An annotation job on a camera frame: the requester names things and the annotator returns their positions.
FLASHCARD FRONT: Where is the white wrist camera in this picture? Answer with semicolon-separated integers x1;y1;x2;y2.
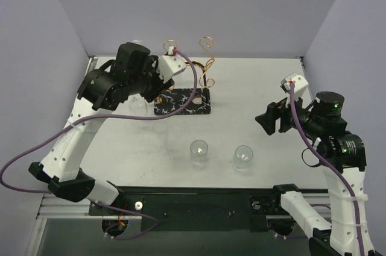
280;73;309;101
156;46;186;83

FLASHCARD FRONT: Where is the clear wine glass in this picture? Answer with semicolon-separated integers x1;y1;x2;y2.
132;40;144;46
128;96;148;117

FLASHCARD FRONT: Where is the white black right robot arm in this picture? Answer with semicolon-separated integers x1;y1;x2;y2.
255;91;378;255

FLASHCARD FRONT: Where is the gold wine glass rack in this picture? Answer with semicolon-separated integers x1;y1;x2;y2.
153;36;215;116

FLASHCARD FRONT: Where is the clear champagne flute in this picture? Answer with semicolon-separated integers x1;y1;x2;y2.
153;120;172;154

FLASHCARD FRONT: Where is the short clear glass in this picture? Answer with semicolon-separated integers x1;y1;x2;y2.
233;145;254;171
190;140;209;165

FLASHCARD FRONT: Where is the aluminium table frame rail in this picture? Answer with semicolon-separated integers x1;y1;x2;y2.
37;194;90;219

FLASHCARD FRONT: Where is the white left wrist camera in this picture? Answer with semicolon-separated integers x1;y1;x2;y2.
156;46;186;83

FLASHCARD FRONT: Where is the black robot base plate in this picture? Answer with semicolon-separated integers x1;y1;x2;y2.
87;185;307;233

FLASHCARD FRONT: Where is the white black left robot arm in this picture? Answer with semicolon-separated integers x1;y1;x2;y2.
28;42;186;215

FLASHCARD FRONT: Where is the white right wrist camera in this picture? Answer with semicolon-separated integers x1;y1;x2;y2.
280;73;309;101

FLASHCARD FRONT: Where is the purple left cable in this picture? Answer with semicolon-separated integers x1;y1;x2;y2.
0;49;200;240

